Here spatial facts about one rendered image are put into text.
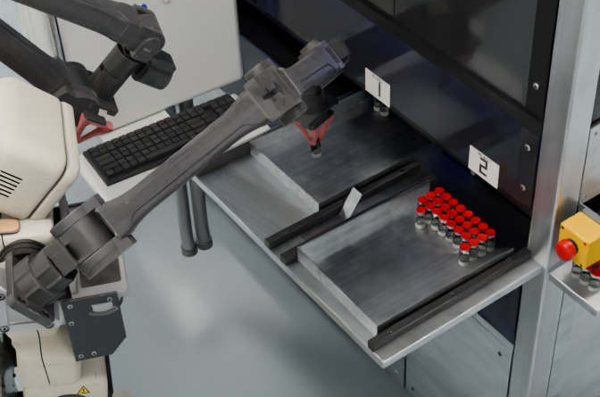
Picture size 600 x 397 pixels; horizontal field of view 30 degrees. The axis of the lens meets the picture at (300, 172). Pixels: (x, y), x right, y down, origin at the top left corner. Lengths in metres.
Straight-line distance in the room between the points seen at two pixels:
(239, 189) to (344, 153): 0.25
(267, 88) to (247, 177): 0.70
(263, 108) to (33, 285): 0.46
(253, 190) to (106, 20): 0.59
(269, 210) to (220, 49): 0.56
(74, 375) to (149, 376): 1.06
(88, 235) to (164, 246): 1.81
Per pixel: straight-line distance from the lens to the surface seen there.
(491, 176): 2.26
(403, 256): 2.26
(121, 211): 1.79
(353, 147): 2.52
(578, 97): 2.00
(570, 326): 2.50
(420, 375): 2.93
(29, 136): 1.85
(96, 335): 2.09
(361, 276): 2.23
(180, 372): 3.24
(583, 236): 2.13
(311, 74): 2.00
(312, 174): 2.45
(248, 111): 1.77
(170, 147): 2.64
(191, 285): 3.46
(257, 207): 2.38
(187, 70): 2.77
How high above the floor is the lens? 2.48
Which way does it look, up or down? 41 degrees down
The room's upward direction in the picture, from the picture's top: 3 degrees counter-clockwise
